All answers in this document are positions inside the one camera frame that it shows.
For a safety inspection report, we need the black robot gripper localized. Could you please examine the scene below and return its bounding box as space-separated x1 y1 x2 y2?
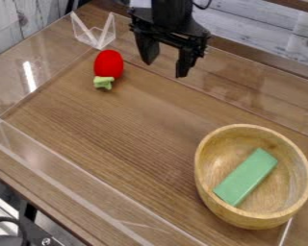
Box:
128 0 211 78

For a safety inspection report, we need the red plush strawberry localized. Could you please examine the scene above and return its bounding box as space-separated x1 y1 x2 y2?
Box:
93 50 124 90

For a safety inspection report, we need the clear acrylic table fence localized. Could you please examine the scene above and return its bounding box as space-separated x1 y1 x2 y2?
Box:
0 16 308 246

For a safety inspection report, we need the wooden bowl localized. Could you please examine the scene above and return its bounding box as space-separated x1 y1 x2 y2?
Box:
193 124 308 230

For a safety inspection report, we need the green rectangular block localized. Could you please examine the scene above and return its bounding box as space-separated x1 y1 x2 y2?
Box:
213 148 279 207

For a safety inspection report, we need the clear acrylic corner bracket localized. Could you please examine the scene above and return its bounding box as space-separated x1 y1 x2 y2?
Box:
70 12 116 50

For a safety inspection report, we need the black table leg bracket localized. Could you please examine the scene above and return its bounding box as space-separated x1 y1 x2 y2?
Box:
18 200 65 246

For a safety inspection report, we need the black cable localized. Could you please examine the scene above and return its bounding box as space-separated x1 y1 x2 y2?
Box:
0 216 29 246

